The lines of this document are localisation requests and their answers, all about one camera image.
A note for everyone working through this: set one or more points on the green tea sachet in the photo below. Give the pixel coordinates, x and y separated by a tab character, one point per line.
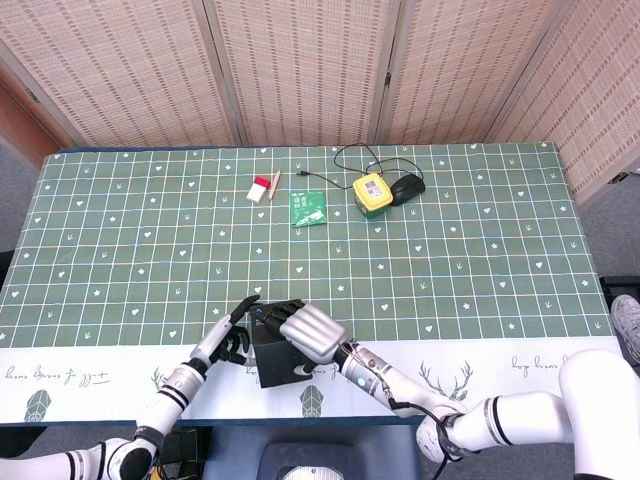
307	209

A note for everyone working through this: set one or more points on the bamboo folding screen panel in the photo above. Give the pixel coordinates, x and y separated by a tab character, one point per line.
600	100
465	65
305	65
125	65

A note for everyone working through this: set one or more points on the yellow lid green container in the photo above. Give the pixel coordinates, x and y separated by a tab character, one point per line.
371	192

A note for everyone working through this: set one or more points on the green grid tablecloth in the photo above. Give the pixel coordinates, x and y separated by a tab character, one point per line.
500	250

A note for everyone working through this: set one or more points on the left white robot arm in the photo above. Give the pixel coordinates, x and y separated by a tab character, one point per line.
165	395

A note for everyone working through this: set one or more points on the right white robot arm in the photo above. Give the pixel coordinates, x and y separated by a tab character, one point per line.
475	400

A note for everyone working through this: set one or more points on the red white eraser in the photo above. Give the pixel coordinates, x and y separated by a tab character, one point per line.
258	191

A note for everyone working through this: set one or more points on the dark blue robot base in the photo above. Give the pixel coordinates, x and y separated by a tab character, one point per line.
240	455

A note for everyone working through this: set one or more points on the white sneaker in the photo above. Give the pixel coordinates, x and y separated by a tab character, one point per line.
627	325

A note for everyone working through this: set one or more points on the black paper box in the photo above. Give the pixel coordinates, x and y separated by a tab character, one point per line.
277	362

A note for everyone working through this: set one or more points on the black plastic case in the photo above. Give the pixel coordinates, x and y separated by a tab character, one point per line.
620	287

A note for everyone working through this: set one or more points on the black computer mouse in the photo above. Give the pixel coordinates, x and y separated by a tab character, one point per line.
407	189

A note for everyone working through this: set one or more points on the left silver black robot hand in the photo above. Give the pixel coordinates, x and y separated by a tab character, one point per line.
215	337

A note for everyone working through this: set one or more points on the black electronics box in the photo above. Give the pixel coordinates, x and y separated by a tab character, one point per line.
185	445

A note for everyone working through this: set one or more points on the brown wooden door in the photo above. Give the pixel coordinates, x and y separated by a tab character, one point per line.
20	125

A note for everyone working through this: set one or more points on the wooden pencil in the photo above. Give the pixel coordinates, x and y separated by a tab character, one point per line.
274	185

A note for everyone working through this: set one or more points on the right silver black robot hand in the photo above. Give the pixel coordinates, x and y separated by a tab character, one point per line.
312	332

